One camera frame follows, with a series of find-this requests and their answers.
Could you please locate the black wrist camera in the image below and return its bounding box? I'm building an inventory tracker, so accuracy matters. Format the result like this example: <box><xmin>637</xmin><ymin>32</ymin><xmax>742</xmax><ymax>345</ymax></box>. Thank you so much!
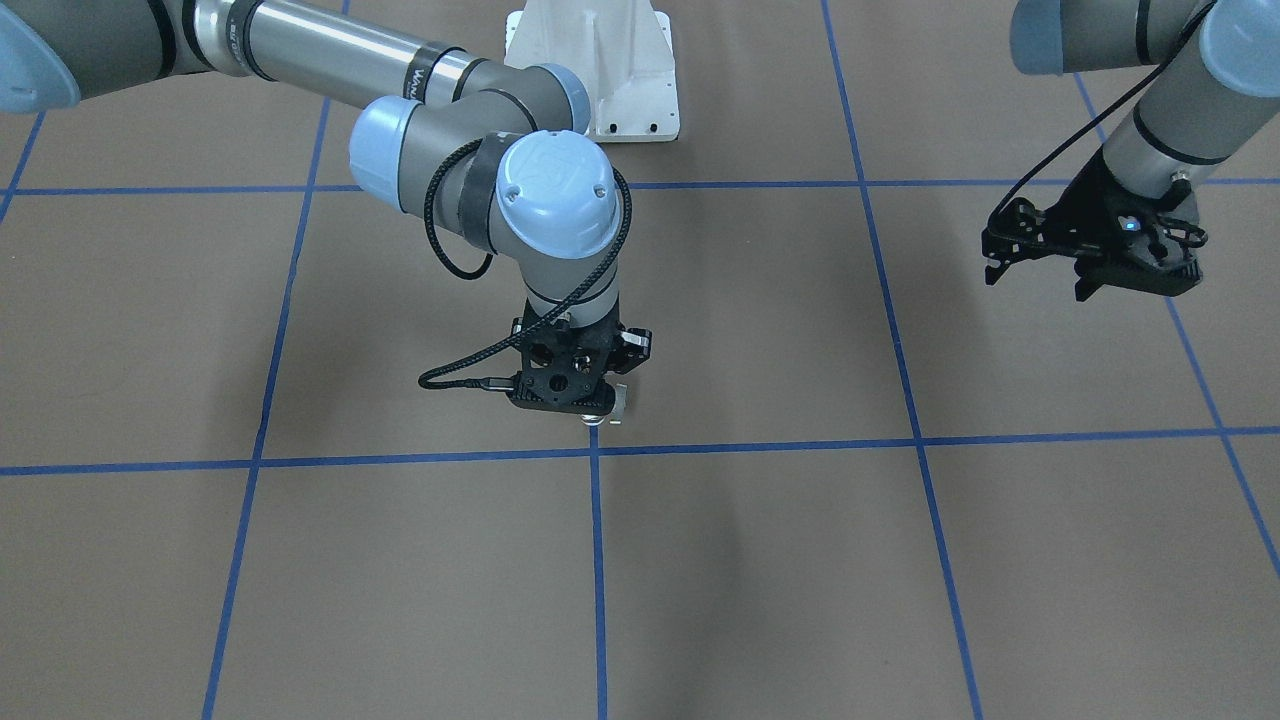
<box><xmin>980</xmin><ymin>199</ymin><xmax>1207</xmax><ymax>297</ymax></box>
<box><xmin>509</xmin><ymin>342</ymin><xmax>608</xmax><ymax>415</ymax></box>

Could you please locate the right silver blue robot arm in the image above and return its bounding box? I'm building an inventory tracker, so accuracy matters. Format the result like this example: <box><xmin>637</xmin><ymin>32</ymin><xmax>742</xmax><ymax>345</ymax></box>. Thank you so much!
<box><xmin>3</xmin><ymin>1</ymin><xmax>652</xmax><ymax>404</ymax></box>

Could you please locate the silver metal valve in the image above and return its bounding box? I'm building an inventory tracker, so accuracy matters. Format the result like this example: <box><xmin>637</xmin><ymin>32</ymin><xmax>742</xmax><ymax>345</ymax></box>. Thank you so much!
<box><xmin>581</xmin><ymin>382</ymin><xmax>628</xmax><ymax>427</ymax></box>

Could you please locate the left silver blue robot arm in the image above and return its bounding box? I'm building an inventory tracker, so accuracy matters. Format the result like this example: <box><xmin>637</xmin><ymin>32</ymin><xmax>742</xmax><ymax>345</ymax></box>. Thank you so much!
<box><xmin>982</xmin><ymin>1</ymin><xmax>1279</xmax><ymax>301</ymax></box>

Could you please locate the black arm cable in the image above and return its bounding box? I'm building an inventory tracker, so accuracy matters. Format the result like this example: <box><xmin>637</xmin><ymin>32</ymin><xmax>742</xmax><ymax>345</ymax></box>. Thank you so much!
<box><xmin>419</xmin><ymin>136</ymin><xmax>634</xmax><ymax>393</ymax></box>

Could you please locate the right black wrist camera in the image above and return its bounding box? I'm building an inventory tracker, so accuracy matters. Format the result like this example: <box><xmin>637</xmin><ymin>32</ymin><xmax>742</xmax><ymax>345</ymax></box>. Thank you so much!
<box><xmin>509</xmin><ymin>342</ymin><xmax>608</xmax><ymax>415</ymax></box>

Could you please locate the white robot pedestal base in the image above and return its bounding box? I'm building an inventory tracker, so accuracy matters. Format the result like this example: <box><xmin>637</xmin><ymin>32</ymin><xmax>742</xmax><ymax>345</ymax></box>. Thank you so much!
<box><xmin>504</xmin><ymin>1</ymin><xmax>681</xmax><ymax>143</ymax></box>

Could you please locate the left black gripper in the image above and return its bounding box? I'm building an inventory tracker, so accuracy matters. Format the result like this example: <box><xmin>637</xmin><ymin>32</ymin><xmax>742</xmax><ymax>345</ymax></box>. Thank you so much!
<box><xmin>1039</xmin><ymin>150</ymin><xmax>1201</xmax><ymax>304</ymax></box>

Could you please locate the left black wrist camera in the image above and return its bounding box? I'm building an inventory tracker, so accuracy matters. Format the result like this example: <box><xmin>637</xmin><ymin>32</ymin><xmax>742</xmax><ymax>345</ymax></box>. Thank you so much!
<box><xmin>980</xmin><ymin>199</ymin><xmax>1207</xmax><ymax>297</ymax></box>

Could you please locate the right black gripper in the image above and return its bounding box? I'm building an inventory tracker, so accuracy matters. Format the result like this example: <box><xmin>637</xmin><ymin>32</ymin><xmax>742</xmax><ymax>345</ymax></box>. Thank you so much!
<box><xmin>516</xmin><ymin>313</ymin><xmax>653</xmax><ymax>377</ymax></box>

